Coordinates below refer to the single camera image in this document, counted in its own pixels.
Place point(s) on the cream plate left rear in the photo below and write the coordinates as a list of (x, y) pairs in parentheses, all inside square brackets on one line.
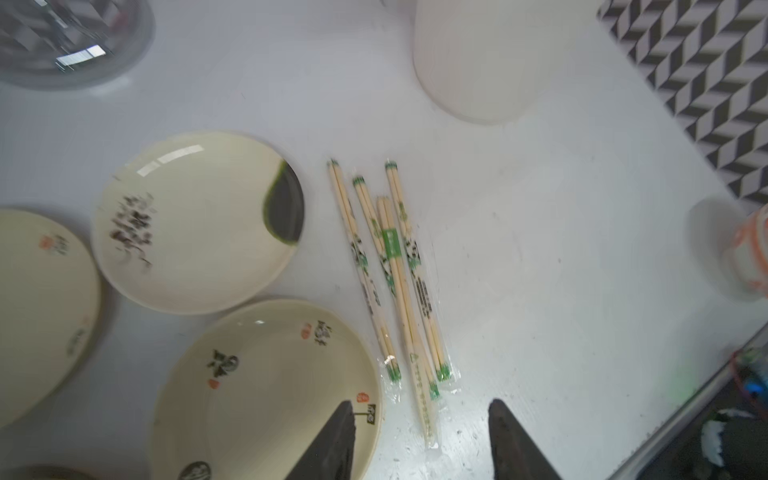
[(50, 304)]

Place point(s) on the chrome glass rack stand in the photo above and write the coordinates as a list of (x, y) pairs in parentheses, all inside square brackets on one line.
[(68, 45)]

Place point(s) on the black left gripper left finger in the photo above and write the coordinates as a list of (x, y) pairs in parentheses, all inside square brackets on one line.
[(330, 455)]

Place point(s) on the chopsticks green band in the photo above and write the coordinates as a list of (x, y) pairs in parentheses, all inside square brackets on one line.
[(418, 364)]

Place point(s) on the cream plate with red stamps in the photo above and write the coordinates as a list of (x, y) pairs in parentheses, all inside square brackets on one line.
[(247, 398)]

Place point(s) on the white trash bin with bag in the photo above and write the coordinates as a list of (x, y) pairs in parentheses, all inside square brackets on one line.
[(486, 62)]

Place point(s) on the orange patterned bowl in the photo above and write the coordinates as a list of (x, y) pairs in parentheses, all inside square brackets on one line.
[(746, 255)]

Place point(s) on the cream plate with green patch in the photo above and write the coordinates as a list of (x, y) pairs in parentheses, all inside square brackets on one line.
[(198, 223)]

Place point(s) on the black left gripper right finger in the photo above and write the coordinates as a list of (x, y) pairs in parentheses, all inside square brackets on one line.
[(514, 454)]

